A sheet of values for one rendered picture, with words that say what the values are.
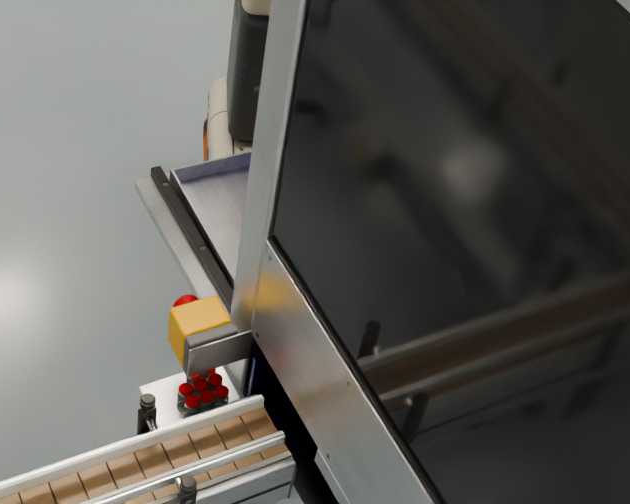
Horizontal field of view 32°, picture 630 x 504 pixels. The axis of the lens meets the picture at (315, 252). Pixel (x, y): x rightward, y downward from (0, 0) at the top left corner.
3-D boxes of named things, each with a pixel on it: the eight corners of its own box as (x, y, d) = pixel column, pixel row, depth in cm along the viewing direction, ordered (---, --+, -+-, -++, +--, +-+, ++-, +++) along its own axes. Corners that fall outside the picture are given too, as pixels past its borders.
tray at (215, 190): (397, 286, 177) (401, 272, 174) (252, 330, 167) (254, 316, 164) (304, 152, 196) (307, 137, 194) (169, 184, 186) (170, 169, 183)
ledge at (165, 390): (258, 439, 156) (259, 432, 154) (174, 470, 150) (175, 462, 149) (218, 366, 163) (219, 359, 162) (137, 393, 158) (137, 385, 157)
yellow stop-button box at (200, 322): (234, 362, 152) (238, 330, 147) (186, 378, 149) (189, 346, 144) (212, 323, 156) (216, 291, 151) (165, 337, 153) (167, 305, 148)
